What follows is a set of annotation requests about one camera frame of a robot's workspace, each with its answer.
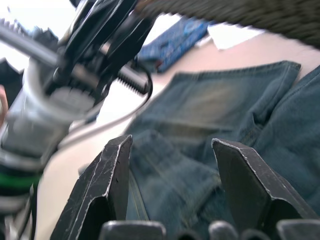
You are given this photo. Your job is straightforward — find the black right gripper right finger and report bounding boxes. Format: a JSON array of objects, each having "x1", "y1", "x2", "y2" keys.
[{"x1": 211, "y1": 138, "x2": 320, "y2": 240}]

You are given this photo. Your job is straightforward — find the dark braided belt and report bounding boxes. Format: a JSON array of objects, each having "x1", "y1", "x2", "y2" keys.
[{"x1": 133, "y1": 0, "x2": 320, "y2": 49}]

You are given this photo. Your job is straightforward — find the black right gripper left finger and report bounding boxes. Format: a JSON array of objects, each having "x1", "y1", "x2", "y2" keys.
[{"x1": 50, "y1": 134, "x2": 134, "y2": 240}]

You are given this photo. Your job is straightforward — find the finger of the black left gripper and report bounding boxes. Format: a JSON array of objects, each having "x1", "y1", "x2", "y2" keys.
[
  {"x1": 99, "y1": 0, "x2": 142, "y2": 51},
  {"x1": 68, "y1": 0, "x2": 107, "y2": 47}
]

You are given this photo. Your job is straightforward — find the blue denim shorts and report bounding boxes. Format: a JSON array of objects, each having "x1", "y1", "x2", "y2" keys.
[{"x1": 124, "y1": 60, "x2": 320, "y2": 240}]

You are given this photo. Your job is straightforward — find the dark grey metal bar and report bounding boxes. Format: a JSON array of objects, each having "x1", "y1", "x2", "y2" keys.
[{"x1": 0, "y1": 24, "x2": 60, "y2": 68}]

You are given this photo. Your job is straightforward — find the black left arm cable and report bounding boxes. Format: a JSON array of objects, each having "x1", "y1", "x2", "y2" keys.
[{"x1": 57, "y1": 69, "x2": 154, "y2": 149}]

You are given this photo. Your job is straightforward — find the white paper sheet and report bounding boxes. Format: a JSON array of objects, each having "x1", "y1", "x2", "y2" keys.
[{"x1": 194, "y1": 21, "x2": 266, "y2": 52}]

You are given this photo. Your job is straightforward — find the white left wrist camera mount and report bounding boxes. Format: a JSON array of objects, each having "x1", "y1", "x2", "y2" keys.
[{"x1": 21, "y1": 56, "x2": 101, "y2": 123}]

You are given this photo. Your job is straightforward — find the blue printed package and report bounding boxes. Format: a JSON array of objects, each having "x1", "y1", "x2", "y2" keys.
[{"x1": 138, "y1": 18, "x2": 219, "y2": 74}]

